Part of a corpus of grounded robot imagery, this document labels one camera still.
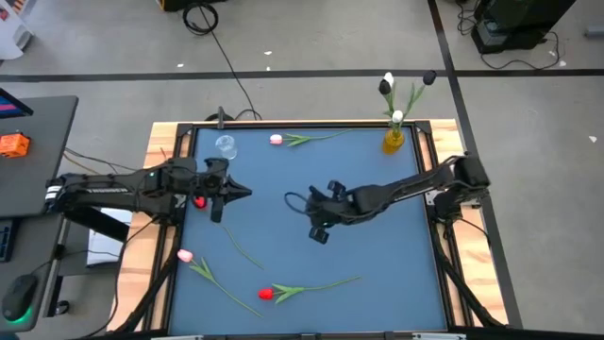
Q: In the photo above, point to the clear glass vase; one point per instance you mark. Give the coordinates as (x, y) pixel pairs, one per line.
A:
(226, 147)

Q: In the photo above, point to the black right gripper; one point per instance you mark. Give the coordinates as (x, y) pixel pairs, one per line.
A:
(335, 208)

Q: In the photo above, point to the red artificial tulip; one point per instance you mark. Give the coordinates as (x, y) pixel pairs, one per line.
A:
(200, 203)
(265, 294)

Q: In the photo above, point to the blue table mat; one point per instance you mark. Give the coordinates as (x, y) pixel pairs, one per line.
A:
(358, 264)

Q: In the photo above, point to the white paper sheet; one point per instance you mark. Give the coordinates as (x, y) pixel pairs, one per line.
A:
(104, 248)

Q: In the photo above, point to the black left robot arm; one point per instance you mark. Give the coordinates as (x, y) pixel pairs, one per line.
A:
(108, 191)

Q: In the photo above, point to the laptop screen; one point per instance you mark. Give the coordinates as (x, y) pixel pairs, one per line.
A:
(11, 106)

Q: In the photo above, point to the grey floor object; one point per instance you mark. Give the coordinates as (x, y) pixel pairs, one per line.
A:
(595, 31)

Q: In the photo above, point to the dark grey desk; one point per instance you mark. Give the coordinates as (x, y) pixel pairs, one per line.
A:
(33, 184)

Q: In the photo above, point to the pink artificial tulip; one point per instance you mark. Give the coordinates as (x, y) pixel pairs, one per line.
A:
(276, 139)
(185, 255)

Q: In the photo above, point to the yellow glass vase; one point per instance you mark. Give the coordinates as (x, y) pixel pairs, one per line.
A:
(393, 141)

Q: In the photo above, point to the black aluminium table frame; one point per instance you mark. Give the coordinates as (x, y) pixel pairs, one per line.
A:
(330, 125)

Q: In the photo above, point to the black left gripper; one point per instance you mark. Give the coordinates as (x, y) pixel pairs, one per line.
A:
(189, 181)

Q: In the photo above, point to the white box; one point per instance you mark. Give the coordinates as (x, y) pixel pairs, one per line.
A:
(11, 38)

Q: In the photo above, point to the black computer mouse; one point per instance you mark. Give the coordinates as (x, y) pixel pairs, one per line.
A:
(19, 297)

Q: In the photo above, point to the black artificial tulip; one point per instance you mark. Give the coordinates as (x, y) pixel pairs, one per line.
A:
(384, 87)
(429, 77)

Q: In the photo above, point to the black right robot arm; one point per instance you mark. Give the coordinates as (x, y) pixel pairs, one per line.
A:
(415, 181)

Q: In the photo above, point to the orange box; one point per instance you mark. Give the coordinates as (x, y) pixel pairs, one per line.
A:
(14, 145)

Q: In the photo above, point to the black equipment case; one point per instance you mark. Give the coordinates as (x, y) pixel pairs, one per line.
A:
(519, 19)

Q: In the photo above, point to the black floor box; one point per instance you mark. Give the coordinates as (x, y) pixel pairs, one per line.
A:
(179, 4)

